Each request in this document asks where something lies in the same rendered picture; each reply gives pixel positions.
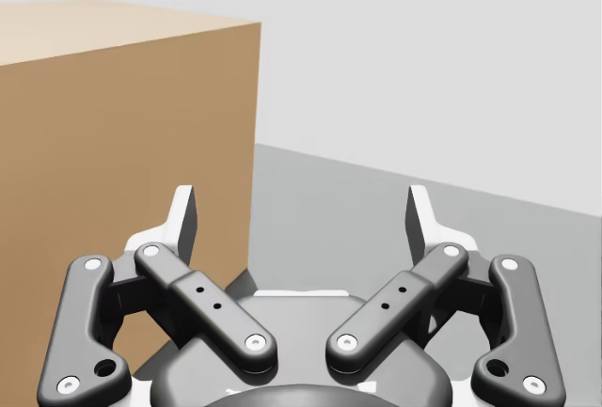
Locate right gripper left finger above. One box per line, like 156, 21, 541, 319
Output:
36, 184, 277, 407

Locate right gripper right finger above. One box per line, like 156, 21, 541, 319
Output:
325, 184, 567, 407

